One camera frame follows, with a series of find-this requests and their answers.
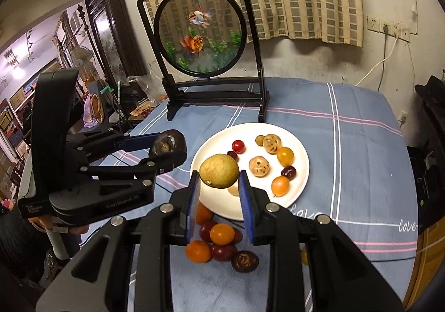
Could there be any large dark red plum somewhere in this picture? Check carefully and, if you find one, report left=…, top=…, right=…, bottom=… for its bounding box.
left=211, top=244, right=238, bottom=262

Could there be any wall power strip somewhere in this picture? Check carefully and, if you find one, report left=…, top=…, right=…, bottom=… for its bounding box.
left=366, top=16, right=411, bottom=43

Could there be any tan spotted fruit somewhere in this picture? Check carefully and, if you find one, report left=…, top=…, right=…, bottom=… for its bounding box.
left=263, top=134, right=282, bottom=155

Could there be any small red cherry tomato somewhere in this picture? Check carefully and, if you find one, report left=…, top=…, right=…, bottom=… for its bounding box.
left=232, top=140, right=246, bottom=154

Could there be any clear plastic bag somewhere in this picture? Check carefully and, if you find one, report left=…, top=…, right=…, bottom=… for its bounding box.
left=127, top=73, right=166, bottom=105

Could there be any yellow spotted loquat fruit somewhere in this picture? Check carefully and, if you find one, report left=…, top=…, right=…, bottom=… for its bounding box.
left=199, top=154, right=240, bottom=189

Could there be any brown mangosteen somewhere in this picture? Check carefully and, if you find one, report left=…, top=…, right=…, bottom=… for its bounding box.
left=232, top=250, right=259, bottom=273

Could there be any blue striped tablecloth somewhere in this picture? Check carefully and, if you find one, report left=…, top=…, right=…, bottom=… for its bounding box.
left=79, top=77, right=419, bottom=312

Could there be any small olive green fruit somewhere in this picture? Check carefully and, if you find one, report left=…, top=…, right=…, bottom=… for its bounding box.
left=255, top=135, right=266, bottom=146

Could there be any small dark red plum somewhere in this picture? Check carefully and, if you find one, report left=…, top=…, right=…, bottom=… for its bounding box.
left=281, top=165, right=297, bottom=180

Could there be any goldfish round screen stand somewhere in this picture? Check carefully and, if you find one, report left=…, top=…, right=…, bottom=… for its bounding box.
left=137, top=0, right=270, bottom=122

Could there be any olive green round fruit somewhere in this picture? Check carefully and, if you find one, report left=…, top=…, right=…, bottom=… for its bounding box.
left=301, top=247, right=308, bottom=265

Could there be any dark framed picture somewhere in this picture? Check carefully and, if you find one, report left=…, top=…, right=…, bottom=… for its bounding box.
left=85, top=0, right=145, bottom=89

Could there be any white round plate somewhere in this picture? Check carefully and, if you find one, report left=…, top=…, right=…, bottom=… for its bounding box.
left=189, top=121, right=310, bottom=222

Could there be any dark purple mangosteen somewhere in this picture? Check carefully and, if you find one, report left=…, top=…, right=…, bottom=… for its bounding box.
left=149, top=129, right=187, bottom=157

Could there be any person left hand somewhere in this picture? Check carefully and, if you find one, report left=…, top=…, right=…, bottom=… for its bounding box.
left=29, top=215, right=90, bottom=235

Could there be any orange tangerine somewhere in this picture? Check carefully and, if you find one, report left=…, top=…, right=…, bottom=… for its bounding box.
left=185, top=240, right=211, bottom=263
left=195, top=202, right=213, bottom=226

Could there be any black hat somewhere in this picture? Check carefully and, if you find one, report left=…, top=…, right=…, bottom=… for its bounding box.
left=415, top=76, right=445, bottom=107

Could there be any smooth orange fruit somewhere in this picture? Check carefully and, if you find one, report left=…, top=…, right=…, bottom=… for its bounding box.
left=271, top=176, right=290, bottom=198

